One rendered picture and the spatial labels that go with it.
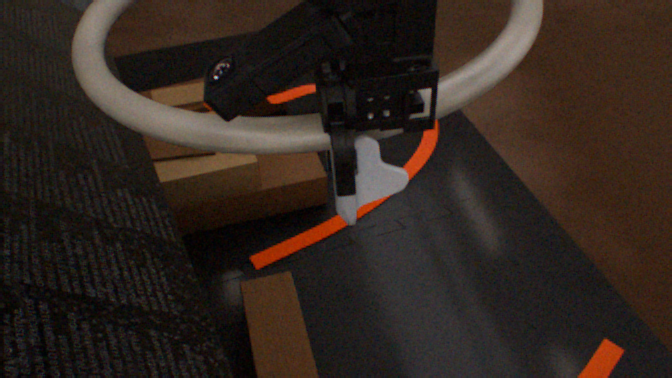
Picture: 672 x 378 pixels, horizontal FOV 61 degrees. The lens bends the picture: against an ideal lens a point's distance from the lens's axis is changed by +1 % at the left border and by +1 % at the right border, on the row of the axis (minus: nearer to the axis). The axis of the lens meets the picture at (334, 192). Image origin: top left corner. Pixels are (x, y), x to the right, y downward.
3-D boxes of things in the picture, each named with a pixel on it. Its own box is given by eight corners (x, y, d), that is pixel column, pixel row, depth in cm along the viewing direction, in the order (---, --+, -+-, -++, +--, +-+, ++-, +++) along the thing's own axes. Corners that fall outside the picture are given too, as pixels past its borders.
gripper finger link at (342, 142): (359, 204, 43) (351, 97, 38) (339, 207, 43) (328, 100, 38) (350, 173, 47) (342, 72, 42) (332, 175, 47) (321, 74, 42)
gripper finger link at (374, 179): (412, 236, 47) (411, 137, 42) (342, 246, 47) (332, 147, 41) (404, 214, 49) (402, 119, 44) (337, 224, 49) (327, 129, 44)
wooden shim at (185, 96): (154, 113, 176) (153, 109, 175) (151, 94, 183) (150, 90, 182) (234, 98, 181) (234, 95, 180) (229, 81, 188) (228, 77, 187)
